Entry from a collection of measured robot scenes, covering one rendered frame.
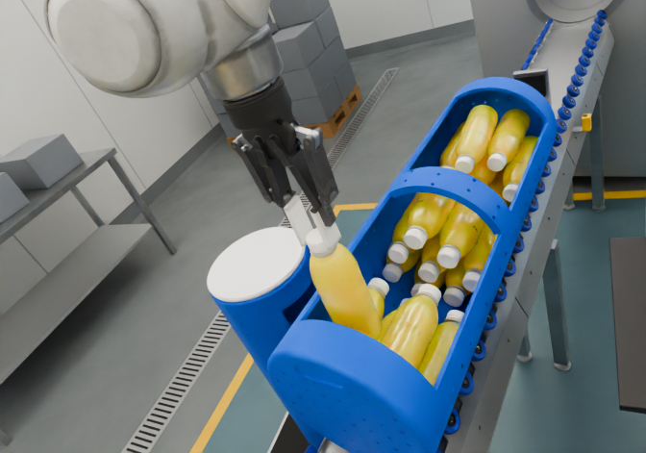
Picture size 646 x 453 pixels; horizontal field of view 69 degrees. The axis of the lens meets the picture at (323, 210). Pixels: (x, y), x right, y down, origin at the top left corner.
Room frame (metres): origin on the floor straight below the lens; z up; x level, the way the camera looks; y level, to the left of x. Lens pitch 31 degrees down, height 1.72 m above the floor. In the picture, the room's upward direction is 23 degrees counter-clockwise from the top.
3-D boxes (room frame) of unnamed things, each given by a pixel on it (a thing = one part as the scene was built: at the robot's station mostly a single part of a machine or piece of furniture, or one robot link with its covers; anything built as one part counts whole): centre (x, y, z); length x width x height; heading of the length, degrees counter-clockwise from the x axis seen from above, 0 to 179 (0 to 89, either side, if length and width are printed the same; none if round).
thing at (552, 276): (1.08, -0.61, 0.31); 0.06 x 0.06 x 0.63; 45
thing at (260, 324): (1.04, 0.22, 0.59); 0.28 x 0.28 x 0.88
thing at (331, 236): (0.53, 0.00, 1.38); 0.03 x 0.01 x 0.07; 136
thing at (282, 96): (0.54, 0.02, 1.54); 0.08 x 0.07 x 0.09; 46
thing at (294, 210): (0.56, 0.04, 1.38); 0.03 x 0.01 x 0.07; 136
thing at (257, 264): (1.04, 0.22, 1.03); 0.28 x 0.28 x 0.01
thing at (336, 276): (0.54, 0.02, 1.25); 0.07 x 0.07 x 0.19
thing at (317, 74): (4.62, -0.10, 0.59); 1.20 x 0.80 x 1.19; 54
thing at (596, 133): (1.78, -1.30, 0.31); 0.06 x 0.06 x 0.63; 45
